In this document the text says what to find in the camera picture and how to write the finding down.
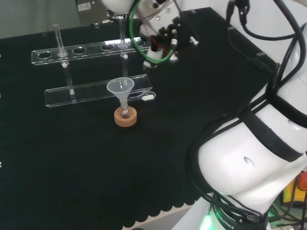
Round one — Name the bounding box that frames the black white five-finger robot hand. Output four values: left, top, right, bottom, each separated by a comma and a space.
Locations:
139, 9, 200, 70

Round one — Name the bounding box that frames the translucent plastic funnel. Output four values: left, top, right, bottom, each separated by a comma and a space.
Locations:
106, 77, 135, 109

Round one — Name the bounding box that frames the clear acrylic funnel stand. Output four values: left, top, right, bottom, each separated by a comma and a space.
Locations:
31, 16, 154, 109

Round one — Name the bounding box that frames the grey metal cabinet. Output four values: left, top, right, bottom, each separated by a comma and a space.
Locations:
75, 0, 107, 25

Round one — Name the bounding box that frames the small round-bottom glass flask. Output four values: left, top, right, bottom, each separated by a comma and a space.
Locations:
119, 103, 131, 119

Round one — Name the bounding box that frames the black bench cloth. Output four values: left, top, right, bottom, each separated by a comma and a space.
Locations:
0, 7, 281, 230

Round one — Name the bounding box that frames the yellow emergency stop button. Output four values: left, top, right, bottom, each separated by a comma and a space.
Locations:
283, 170, 307, 207

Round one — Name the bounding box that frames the green cable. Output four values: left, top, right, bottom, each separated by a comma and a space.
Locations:
129, 0, 177, 64

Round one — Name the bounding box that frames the cork ring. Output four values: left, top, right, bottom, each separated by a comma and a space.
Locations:
114, 106, 138, 127

